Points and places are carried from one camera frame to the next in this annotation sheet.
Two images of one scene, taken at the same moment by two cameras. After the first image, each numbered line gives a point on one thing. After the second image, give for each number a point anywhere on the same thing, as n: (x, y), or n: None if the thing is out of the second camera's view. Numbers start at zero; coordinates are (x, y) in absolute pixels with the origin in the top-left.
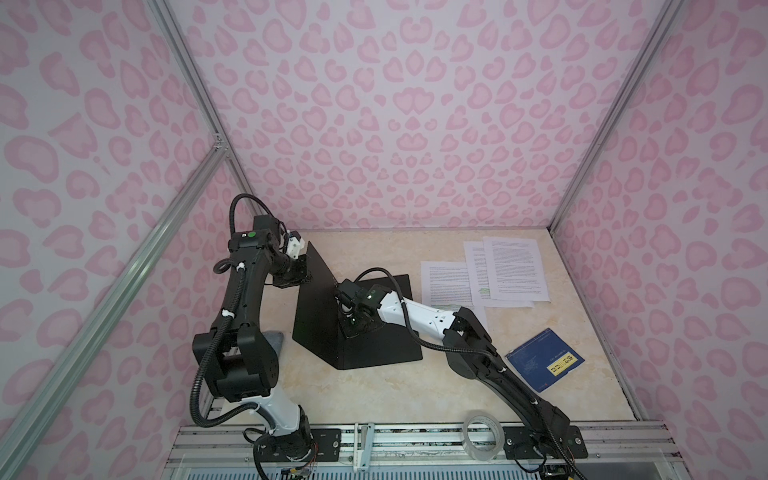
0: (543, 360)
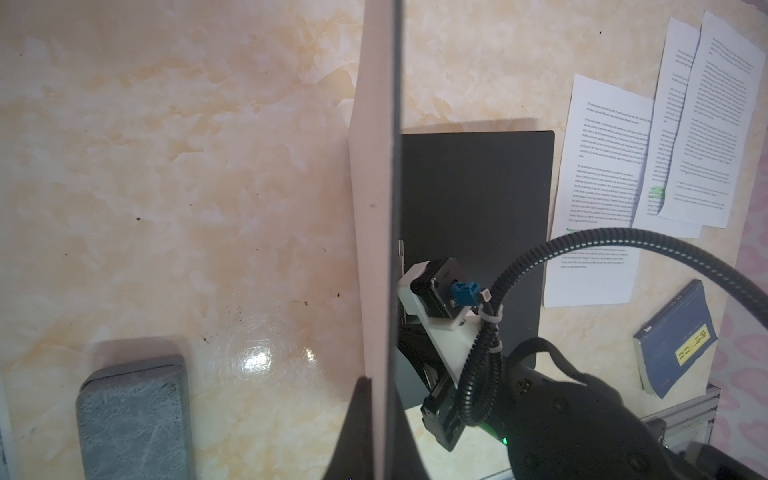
0: (672, 344)
